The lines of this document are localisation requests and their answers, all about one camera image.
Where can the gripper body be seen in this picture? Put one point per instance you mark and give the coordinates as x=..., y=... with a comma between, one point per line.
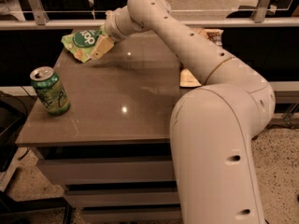
x=110, y=28

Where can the green rice chip bag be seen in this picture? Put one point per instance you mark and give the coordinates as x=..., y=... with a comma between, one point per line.
x=81, y=43

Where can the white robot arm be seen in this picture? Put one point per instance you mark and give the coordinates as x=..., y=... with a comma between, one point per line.
x=211, y=127

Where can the green soda can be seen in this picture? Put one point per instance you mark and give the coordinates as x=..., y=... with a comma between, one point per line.
x=50, y=90

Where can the brown Late July chip bag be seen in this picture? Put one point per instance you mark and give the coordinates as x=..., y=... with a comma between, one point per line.
x=187, y=79

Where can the metal window railing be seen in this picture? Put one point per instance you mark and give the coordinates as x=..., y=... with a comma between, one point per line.
x=140, y=20

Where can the grey drawer cabinet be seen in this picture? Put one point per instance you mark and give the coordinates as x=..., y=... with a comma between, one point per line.
x=110, y=151

